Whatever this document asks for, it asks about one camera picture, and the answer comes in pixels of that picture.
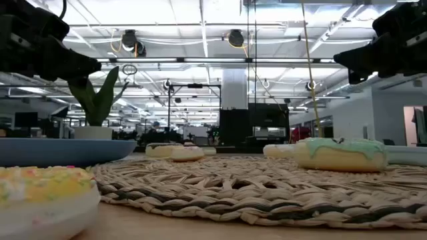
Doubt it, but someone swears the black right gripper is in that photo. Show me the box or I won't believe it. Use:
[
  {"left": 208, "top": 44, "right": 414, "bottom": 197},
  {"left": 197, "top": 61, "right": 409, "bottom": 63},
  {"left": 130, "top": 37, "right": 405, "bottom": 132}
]
[{"left": 333, "top": 0, "right": 427, "bottom": 85}]

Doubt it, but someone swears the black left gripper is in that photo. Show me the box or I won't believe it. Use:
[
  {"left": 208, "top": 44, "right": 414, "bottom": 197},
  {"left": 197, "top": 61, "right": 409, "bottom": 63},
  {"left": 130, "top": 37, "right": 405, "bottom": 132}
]
[{"left": 0, "top": 0, "right": 102, "bottom": 82}]

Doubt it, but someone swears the large mint chocolate-drizzled donut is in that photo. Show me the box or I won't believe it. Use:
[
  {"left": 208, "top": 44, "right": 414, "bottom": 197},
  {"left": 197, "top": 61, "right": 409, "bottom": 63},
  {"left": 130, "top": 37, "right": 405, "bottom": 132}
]
[{"left": 293, "top": 137, "right": 389, "bottom": 173}]

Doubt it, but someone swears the large chocolate white-drizzled donut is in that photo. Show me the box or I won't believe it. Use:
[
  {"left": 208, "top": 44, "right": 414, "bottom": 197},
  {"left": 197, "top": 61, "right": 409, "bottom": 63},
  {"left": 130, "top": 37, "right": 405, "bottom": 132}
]
[{"left": 145, "top": 142, "right": 184, "bottom": 159}]

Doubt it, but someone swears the large white blue-drizzled donut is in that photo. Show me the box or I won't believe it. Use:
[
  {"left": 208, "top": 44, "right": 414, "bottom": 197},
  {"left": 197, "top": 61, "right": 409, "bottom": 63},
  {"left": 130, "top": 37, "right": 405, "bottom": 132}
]
[{"left": 262, "top": 143, "right": 298, "bottom": 159}]

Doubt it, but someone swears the small orange-yellow sprinkled donut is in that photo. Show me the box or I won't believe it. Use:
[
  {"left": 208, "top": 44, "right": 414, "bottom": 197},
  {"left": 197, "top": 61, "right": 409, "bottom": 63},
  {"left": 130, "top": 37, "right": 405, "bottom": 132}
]
[{"left": 0, "top": 165, "right": 102, "bottom": 240}]

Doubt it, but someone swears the small white colourful-sprinkled donut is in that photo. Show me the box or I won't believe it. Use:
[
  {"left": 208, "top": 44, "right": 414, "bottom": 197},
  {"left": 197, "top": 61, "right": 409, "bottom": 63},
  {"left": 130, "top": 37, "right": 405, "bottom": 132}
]
[{"left": 170, "top": 145, "right": 205, "bottom": 163}]

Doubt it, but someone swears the green leafy plant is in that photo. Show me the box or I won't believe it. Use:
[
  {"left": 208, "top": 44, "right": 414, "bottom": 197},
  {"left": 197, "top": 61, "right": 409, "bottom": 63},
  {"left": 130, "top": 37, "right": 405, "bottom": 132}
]
[{"left": 66, "top": 65, "right": 129, "bottom": 127}]

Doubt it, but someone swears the black monitor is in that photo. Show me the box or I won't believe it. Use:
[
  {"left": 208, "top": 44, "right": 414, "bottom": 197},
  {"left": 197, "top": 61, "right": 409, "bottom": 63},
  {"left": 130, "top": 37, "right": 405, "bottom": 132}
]
[{"left": 14, "top": 111, "right": 39, "bottom": 129}]

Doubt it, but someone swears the white plant pot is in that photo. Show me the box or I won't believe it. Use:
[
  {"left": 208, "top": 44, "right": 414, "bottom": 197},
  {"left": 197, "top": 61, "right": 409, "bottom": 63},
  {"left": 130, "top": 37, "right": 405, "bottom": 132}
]
[{"left": 73, "top": 125, "right": 113, "bottom": 140}]

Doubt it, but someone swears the dark blue plate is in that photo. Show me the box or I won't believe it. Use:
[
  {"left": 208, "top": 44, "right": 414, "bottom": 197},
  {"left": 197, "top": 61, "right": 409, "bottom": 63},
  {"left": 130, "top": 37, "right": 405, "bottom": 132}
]
[{"left": 0, "top": 138, "right": 138, "bottom": 168}]

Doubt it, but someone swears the light blue plate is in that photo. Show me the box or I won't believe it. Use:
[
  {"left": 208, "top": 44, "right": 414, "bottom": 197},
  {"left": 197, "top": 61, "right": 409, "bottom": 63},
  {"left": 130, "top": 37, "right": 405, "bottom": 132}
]
[{"left": 385, "top": 145, "right": 427, "bottom": 167}]

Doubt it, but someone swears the red object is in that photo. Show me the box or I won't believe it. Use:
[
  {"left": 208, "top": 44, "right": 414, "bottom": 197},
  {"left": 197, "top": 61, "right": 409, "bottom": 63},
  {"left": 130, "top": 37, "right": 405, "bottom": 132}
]
[{"left": 291, "top": 125, "right": 312, "bottom": 143}]

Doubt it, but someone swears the black cabinet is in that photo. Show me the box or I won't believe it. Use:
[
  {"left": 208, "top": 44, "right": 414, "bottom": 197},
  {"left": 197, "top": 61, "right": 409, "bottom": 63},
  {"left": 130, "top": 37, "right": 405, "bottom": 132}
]
[{"left": 218, "top": 102, "right": 290, "bottom": 149}]

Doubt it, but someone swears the round woven straw placemat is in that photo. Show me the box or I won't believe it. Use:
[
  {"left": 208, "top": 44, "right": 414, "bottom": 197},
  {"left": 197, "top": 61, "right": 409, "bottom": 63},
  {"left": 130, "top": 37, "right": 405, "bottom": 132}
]
[{"left": 87, "top": 153, "right": 427, "bottom": 231}]

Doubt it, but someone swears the black ceiling cord reel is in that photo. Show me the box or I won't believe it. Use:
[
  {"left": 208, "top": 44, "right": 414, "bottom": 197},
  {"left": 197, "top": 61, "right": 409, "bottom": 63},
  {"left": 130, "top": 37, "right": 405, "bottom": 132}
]
[
  {"left": 121, "top": 29, "right": 147, "bottom": 57},
  {"left": 228, "top": 29, "right": 246, "bottom": 48}
]

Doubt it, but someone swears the yellow cable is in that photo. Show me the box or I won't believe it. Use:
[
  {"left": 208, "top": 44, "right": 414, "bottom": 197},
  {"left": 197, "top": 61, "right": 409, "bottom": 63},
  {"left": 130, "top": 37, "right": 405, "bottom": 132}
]
[{"left": 301, "top": 0, "right": 324, "bottom": 139}]

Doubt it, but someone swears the black gantry frame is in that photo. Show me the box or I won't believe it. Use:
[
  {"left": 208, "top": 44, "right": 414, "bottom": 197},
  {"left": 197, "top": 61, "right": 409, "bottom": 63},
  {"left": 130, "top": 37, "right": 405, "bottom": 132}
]
[{"left": 167, "top": 83, "right": 222, "bottom": 134}]

